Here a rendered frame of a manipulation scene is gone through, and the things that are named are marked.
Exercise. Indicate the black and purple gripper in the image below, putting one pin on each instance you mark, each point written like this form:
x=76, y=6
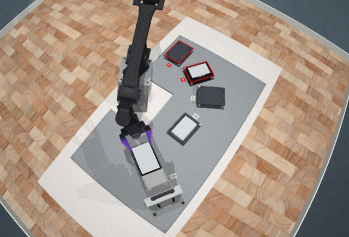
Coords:
x=145, y=128

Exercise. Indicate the grey slotted shelf rack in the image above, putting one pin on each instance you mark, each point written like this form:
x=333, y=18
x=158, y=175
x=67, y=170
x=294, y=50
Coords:
x=157, y=182

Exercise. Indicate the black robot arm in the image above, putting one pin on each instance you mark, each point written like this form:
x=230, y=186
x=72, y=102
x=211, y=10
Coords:
x=138, y=54

